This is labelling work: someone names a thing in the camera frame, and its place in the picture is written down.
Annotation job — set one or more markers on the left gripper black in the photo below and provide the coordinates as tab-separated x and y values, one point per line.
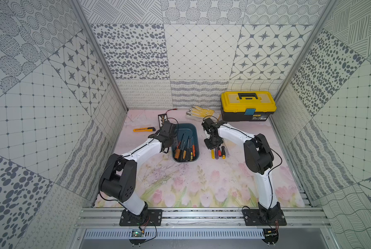
169	143

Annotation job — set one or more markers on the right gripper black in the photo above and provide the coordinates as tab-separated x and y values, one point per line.
209	146

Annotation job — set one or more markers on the clear blue red screwdriver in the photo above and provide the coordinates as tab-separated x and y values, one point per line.
216	154

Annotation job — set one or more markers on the grey handle screwdriver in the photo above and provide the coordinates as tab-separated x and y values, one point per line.
227	152

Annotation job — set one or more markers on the yellow black screwdriver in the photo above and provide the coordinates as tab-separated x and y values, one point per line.
223	152

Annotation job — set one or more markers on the teal plastic storage tray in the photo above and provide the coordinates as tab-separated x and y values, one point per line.
186	145

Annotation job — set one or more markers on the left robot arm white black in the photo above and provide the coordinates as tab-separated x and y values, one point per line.
118	180

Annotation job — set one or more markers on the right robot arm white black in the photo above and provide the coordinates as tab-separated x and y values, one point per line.
258	155

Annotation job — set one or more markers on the orange utility knife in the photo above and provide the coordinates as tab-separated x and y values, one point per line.
147	129

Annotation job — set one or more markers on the yellow work gloves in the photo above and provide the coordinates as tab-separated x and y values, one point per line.
198	113

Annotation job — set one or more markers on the yellow black toolbox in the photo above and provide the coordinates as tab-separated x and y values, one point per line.
247	106

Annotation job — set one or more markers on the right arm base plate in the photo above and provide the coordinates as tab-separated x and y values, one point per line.
256	217

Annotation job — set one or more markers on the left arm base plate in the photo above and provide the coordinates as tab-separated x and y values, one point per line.
150	217

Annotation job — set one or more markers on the aluminium rail frame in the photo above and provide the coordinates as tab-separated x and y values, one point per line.
231	217

